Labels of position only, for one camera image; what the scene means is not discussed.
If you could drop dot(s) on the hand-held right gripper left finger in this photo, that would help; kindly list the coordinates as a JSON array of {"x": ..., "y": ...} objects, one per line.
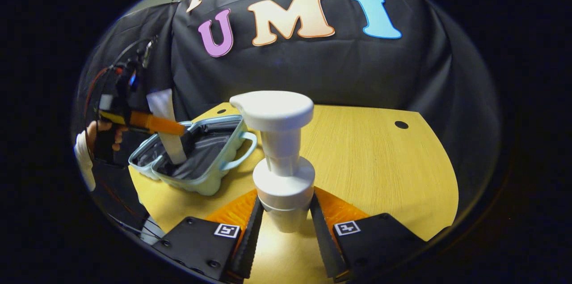
[{"x": 252, "y": 239}]

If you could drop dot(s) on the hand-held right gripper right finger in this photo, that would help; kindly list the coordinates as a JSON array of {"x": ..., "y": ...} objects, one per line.
[{"x": 324, "y": 239}]

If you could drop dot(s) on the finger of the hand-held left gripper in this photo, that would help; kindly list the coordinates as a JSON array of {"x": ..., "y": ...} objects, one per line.
[{"x": 156, "y": 124}]

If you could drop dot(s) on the white squeeze tube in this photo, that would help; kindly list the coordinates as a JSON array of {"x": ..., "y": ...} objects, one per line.
[{"x": 163, "y": 105}]

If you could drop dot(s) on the light blue suitcase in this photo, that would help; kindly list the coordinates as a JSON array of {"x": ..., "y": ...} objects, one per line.
[{"x": 210, "y": 176}]

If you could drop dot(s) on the white pump bottle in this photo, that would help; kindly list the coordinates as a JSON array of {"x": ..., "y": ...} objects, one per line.
[{"x": 277, "y": 114}]

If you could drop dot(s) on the black backdrop cloth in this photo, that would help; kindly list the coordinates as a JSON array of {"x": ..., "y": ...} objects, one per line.
[{"x": 313, "y": 69}]

